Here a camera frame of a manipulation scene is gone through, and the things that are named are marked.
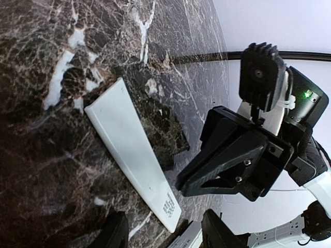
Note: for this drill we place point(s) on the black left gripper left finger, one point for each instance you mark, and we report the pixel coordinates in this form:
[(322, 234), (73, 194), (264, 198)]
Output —
[(114, 234)]

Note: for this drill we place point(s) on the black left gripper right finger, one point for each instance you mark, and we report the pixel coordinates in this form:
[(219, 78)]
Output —
[(216, 234)]

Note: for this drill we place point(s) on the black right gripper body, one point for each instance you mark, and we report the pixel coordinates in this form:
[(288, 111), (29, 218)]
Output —
[(259, 176)]

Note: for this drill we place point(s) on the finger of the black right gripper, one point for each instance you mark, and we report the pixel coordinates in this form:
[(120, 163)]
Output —
[(210, 172)]

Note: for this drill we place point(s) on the white remote battery cover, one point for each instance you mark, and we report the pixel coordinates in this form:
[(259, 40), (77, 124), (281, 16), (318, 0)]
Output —
[(116, 121)]

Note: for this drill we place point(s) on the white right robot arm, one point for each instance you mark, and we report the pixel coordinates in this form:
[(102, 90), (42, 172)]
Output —
[(309, 165)]

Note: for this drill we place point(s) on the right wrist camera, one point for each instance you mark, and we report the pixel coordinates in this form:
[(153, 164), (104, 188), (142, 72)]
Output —
[(265, 79)]

